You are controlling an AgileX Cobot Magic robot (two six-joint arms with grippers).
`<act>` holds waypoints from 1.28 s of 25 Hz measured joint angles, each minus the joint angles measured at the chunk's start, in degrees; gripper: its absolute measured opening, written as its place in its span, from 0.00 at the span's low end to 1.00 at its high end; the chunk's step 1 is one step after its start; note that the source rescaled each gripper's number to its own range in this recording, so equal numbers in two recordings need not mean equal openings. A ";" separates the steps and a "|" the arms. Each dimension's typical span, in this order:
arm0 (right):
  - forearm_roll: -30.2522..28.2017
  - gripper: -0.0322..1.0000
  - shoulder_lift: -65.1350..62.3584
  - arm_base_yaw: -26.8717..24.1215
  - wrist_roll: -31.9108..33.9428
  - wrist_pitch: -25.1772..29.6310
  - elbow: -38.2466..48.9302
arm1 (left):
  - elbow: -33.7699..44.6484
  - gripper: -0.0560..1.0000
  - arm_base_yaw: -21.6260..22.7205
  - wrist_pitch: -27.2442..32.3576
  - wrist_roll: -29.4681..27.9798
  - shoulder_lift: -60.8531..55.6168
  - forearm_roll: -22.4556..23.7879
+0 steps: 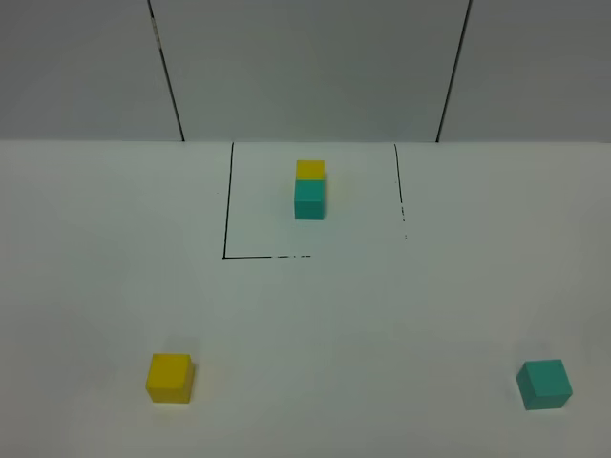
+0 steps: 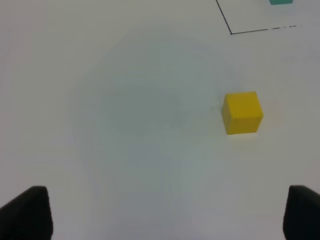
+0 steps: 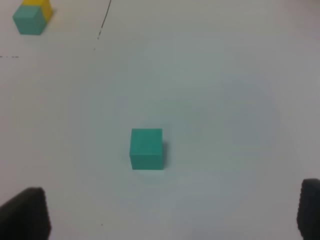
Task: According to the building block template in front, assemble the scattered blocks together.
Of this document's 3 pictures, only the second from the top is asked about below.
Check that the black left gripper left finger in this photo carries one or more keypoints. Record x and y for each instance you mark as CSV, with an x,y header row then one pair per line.
x,y
28,216

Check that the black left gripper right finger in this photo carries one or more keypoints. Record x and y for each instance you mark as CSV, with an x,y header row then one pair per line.
x,y
301,219

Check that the yellow cube block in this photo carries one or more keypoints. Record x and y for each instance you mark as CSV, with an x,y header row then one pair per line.
x,y
241,113

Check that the template teal cube block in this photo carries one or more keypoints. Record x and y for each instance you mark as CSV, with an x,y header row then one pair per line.
x,y
280,2

